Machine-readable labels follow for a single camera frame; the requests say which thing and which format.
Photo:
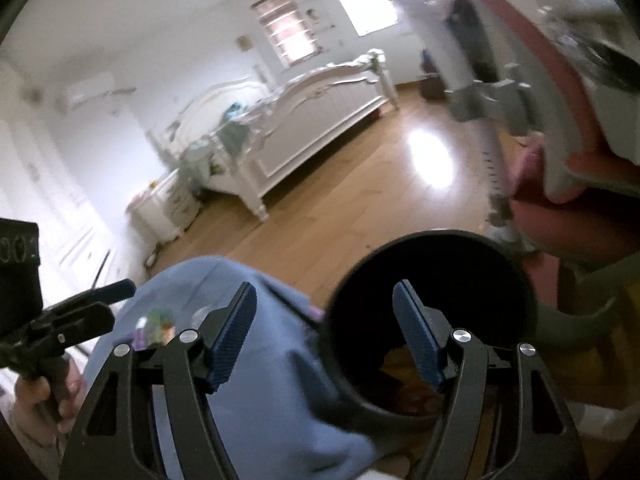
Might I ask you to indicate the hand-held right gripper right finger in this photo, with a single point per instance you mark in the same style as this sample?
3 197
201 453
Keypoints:
417 340

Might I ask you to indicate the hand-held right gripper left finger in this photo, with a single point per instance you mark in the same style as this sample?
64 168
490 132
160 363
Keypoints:
232 340

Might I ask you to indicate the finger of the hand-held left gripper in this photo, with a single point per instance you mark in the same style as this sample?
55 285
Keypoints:
85 325
112 290

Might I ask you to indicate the black round bin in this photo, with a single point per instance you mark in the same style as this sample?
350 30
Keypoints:
360 270

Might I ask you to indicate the person's left hand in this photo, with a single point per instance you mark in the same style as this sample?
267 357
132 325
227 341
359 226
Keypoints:
32 400

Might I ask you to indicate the green printed packet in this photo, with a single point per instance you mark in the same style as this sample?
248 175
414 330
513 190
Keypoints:
161 322

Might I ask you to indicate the purple bottle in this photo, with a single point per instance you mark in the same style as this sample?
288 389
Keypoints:
141 341

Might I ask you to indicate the blue tablecloth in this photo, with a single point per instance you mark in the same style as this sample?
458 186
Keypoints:
285 385

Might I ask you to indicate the white wardrobe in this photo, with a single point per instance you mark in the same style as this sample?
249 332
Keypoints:
50 210

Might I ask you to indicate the white nightstand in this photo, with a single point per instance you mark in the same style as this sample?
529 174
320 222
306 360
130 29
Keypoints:
165 205

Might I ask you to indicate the white air conditioner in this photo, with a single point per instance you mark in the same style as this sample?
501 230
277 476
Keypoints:
92 92

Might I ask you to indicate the pale green bedding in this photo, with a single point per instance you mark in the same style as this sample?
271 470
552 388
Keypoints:
230 130

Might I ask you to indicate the white wooden bed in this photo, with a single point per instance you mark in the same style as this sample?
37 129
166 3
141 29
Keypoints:
310 125

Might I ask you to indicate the pile of clothes and bags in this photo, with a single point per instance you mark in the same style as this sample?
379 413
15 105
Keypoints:
432 77

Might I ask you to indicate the white and grey chair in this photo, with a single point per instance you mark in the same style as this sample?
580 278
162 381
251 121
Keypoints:
525 95

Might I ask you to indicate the window with brown blind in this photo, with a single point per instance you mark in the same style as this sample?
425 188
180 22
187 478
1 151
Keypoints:
287 27

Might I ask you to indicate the small wall picture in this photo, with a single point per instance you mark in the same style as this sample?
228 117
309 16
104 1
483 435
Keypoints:
244 42

